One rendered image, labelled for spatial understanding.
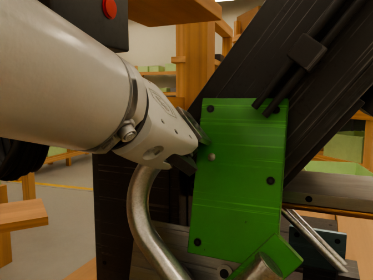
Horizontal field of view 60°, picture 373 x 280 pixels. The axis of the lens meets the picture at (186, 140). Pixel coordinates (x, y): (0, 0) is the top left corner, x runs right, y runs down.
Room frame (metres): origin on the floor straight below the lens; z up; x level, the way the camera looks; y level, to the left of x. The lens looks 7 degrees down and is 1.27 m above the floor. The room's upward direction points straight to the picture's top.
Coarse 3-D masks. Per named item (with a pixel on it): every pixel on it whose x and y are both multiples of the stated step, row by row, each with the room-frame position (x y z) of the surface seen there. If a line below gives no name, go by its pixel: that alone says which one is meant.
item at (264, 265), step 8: (256, 256) 0.34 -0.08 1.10; (264, 256) 0.35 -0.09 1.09; (256, 264) 0.34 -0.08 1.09; (264, 264) 0.33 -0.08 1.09; (272, 264) 0.34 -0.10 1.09; (240, 272) 0.35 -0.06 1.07; (248, 272) 0.34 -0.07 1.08; (256, 272) 0.33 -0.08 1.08; (264, 272) 0.33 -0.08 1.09; (272, 272) 0.33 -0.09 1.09; (280, 272) 0.34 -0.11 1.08
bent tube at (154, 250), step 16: (192, 128) 0.40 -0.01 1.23; (208, 144) 0.43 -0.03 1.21; (144, 176) 0.42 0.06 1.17; (128, 192) 0.42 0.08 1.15; (144, 192) 0.42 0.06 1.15; (128, 208) 0.41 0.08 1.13; (144, 208) 0.41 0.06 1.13; (144, 224) 0.40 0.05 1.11; (144, 240) 0.39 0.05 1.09; (160, 240) 0.40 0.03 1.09; (160, 256) 0.38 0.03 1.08; (160, 272) 0.37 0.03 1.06; (176, 272) 0.37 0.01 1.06
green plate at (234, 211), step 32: (224, 128) 0.43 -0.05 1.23; (256, 128) 0.41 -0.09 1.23; (224, 160) 0.42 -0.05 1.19; (256, 160) 0.40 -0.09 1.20; (224, 192) 0.41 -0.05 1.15; (256, 192) 0.39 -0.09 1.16; (192, 224) 0.41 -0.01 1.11; (224, 224) 0.39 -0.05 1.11; (256, 224) 0.38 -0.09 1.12; (224, 256) 0.38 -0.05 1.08
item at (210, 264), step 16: (160, 224) 0.45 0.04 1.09; (176, 224) 0.44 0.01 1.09; (176, 240) 0.43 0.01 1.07; (144, 256) 0.44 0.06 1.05; (176, 256) 0.43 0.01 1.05; (192, 256) 0.42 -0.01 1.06; (144, 272) 0.43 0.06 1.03; (192, 272) 0.41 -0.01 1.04; (208, 272) 0.41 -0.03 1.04; (224, 272) 0.39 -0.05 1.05
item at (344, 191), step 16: (304, 176) 0.58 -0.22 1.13; (320, 176) 0.58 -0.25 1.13; (336, 176) 0.58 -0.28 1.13; (352, 176) 0.58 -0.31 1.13; (368, 176) 0.58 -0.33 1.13; (192, 192) 0.55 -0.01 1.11; (288, 192) 0.49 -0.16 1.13; (304, 192) 0.48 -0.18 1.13; (320, 192) 0.48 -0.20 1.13; (336, 192) 0.48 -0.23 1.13; (352, 192) 0.48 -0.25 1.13; (368, 192) 0.48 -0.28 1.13; (288, 208) 0.49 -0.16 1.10; (304, 208) 0.48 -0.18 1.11; (320, 208) 0.47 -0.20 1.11; (336, 208) 0.46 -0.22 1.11; (352, 208) 0.45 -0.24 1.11; (368, 208) 0.44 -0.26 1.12
